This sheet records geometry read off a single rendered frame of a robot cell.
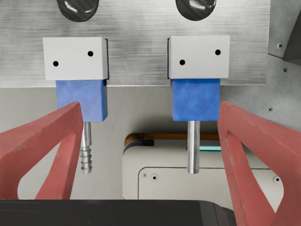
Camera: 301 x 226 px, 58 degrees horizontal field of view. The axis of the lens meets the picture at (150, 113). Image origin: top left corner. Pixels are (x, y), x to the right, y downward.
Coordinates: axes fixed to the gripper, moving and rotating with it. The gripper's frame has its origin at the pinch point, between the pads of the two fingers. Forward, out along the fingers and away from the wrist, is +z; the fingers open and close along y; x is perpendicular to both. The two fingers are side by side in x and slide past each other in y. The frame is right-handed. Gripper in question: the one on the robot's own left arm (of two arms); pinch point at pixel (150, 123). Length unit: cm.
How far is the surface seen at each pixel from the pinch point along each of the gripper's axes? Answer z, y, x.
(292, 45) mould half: 18.5, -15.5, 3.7
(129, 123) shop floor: 80, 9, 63
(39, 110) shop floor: 83, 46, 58
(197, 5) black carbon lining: 16.7, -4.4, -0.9
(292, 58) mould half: 17.0, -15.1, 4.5
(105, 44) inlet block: 13.7, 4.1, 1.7
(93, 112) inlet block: 10.7, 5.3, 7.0
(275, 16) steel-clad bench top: 21.2, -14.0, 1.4
